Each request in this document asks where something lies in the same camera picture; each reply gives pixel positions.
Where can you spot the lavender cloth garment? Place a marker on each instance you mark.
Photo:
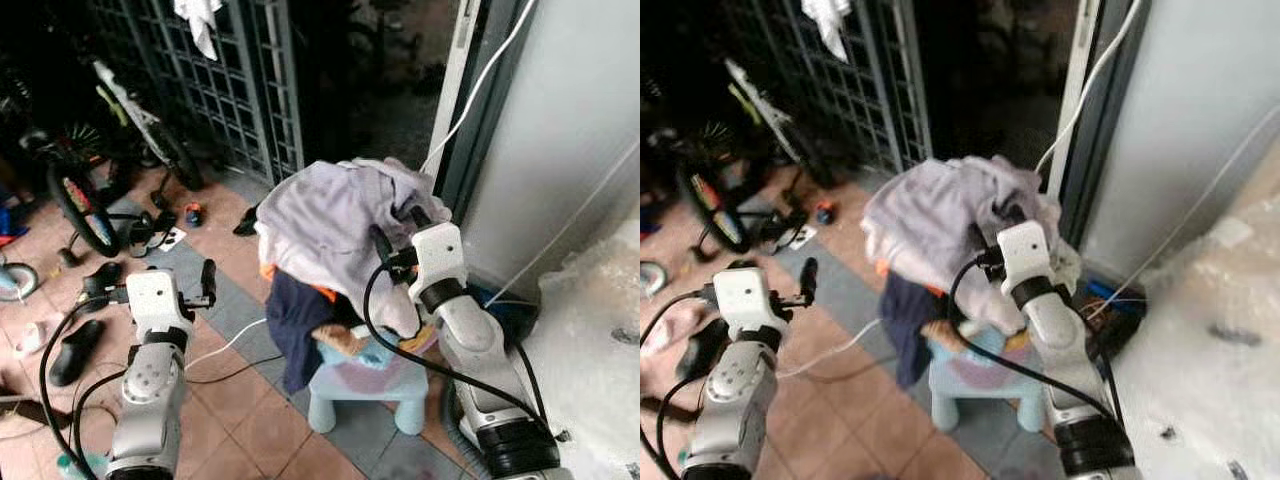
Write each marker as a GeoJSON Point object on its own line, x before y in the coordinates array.
{"type": "Point", "coordinates": [930, 215]}
{"type": "Point", "coordinates": [330, 215]}

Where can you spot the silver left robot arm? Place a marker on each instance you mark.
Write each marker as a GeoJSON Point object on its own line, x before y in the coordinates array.
{"type": "Point", "coordinates": [150, 400]}
{"type": "Point", "coordinates": [730, 400]}

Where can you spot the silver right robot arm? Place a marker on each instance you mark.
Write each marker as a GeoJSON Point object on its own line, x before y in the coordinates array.
{"type": "Point", "coordinates": [480, 345]}
{"type": "Point", "coordinates": [1060, 340]}

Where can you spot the black shoe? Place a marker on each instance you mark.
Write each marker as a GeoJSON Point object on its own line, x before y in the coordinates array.
{"type": "Point", "coordinates": [100, 271]}
{"type": "Point", "coordinates": [705, 345]}
{"type": "Point", "coordinates": [75, 350]}

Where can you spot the white paper card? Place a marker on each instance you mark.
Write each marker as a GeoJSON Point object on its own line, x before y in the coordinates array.
{"type": "Point", "coordinates": [172, 238]}
{"type": "Point", "coordinates": [800, 237]}

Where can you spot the pink slipper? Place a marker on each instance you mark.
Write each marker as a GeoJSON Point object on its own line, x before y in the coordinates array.
{"type": "Point", "coordinates": [670, 330]}
{"type": "Point", "coordinates": [35, 335]}

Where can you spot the small light blue wheel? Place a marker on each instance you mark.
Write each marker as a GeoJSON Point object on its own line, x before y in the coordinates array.
{"type": "Point", "coordinates": [650, 277]}
{"type": "Point", "coordinates": [15, 280]}

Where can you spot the small blue orange toy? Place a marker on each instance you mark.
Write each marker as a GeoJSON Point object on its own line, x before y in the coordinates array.
{"type": "Point", "coordinates": [193, 213]}
{"type": "Point", "coordinates": [824, 212]}

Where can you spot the orange garment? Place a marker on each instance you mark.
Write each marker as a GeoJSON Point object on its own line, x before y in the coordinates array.
{"type": "Point", "coordinates": [322, 293]}
{"type": "Point", "coordinates": [885, 268]}

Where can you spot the brown fluffy cloth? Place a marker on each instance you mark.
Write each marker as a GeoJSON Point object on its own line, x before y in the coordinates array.
{"type": "Point", "coordinates": [945, 335]}
{"type": "Point", "coordinates": [345, 340]}

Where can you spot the dark navy garment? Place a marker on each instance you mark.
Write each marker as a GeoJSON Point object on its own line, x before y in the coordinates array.
{"type": "Point", "coordinates": [910, 320]}
{"type": "Point", "coordinates": [300, 320]}

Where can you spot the blue plastic item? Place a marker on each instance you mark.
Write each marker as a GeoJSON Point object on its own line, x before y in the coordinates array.
{"type": "Point", "coordinates": [1110, 295]}
{"type": "Point", "coordinates": [505, 300]}

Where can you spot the light blue plastic stool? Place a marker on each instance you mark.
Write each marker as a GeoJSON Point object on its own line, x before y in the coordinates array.
{"type": "Point", "coordinates": [985, 385]}
{"type": "Point", "coordinates": [370, 385]}

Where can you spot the white plastic cover sheet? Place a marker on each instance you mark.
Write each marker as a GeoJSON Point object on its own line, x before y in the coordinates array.
{"type": "Point", "coordinates": [590, 350]}
{"type": "Point", "coordinates": [1200, 330]}

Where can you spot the green plastic bottle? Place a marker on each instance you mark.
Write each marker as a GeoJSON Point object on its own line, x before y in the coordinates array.
{"type": "Point", "coordinates": [75, 465]}

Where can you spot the grey metal grille gate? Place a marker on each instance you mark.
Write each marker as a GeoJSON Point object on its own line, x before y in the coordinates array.
{"type": "Point", "coordinates": [850, 90]}
{"type": "Point", "coordinates": [215, 90]}

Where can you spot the white hanging cloth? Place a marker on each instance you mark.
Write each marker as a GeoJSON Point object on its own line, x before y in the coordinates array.
{"type": "Point", "coordinates": [830, 25]}
{"type": "Point", "coordinates": [203, 25]}

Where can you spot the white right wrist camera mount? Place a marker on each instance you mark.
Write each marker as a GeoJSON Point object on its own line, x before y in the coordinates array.
{"type": "Point", "coordinates": [1022, 250]}
{"type": "Point", "coordinates": [440, 250]}

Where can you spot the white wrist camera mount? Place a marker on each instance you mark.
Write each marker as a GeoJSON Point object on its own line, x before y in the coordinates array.
{"type": "Point", "coordinates": [745, 295]}
{"type": "Point", "coordinates": [155, 300]}
{"type": "Point", "coordinates": [440, 250]}
{"type": "Point", "coordinates": [1022, 250]}

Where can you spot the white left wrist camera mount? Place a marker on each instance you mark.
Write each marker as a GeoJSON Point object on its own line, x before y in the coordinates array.
{"type": "Point", "coordinates": [155, 300]}
{"type": "Point", "coordinates": [745, 295]}

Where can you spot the dark door frame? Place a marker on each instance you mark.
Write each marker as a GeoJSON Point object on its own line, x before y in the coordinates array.
{"type": "Point", "coordinates": [1110, 130]}
{"type": "Point", "coordinates": [500, 120]}

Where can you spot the white frame bicycle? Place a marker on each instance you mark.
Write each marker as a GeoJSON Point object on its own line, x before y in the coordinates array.
{"type": "Point", "coordinates": [765, 110]}
{"type": "Point", "coordinates": [135, 110]}

